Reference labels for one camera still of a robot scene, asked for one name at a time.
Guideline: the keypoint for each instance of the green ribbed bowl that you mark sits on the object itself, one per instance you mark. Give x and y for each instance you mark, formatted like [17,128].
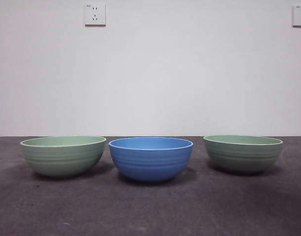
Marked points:
[63,159]
[242,158]

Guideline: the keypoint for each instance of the blue ribbed bowl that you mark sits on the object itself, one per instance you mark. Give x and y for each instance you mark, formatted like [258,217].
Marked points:
[150,164]

